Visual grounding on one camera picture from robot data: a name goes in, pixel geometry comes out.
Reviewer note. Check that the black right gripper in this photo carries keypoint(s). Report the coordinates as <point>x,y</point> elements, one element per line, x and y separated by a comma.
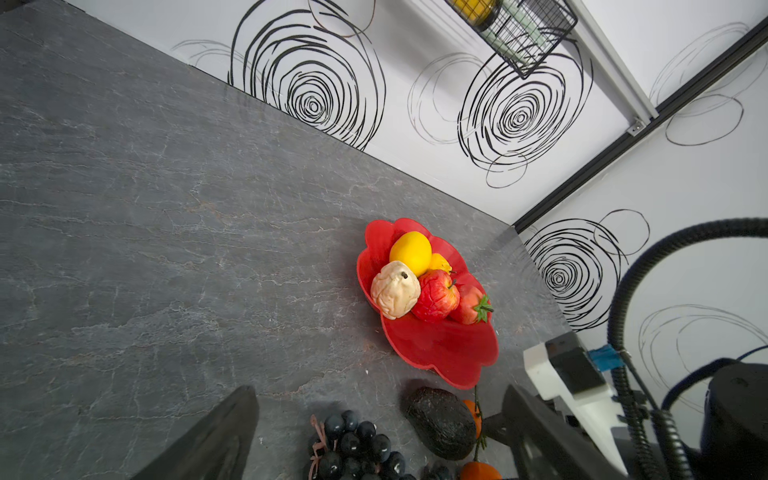
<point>734,436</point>

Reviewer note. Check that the yellow fake lemon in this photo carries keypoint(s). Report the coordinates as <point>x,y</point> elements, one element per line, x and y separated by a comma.
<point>414,250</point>

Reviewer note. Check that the upper orange fake tangerine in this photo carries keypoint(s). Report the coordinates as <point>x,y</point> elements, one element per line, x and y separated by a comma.
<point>476,416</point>

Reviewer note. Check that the dark fake avocado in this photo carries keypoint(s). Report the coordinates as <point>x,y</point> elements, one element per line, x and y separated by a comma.
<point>442,422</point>

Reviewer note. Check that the red flower-shaped fruit bowl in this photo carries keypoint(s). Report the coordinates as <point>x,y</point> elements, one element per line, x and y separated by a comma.
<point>456,352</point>

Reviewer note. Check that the black wire wall basket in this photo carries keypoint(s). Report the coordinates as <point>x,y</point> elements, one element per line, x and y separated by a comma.
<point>557,20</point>

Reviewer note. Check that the orange fake tangerine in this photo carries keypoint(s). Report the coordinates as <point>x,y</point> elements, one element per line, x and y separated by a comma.
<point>476,470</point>
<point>476,416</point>

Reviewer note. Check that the red fake apple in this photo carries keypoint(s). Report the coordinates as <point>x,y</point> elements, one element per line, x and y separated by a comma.
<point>439,297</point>

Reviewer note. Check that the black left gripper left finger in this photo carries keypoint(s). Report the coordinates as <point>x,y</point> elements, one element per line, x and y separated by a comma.
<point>216,447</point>

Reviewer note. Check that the green box in basket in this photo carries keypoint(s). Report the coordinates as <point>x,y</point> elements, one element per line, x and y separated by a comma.
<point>516,35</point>

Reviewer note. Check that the dark fake grape bunch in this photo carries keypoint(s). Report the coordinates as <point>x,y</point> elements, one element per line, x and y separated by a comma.
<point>345,447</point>

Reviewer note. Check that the yellow box in basket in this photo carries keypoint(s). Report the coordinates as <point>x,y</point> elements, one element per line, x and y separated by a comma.
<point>478,14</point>

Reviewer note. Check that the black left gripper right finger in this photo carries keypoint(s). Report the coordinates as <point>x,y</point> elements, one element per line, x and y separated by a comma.
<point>544,446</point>

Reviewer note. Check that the small yellow fake pear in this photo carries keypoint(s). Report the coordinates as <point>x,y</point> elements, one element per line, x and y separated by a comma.
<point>439,262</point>

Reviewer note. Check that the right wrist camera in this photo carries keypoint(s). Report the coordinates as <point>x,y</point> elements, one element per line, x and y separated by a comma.
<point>562,368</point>

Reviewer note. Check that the lower orange fake tangerine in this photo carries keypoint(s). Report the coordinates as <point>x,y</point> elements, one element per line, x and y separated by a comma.
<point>476,470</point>

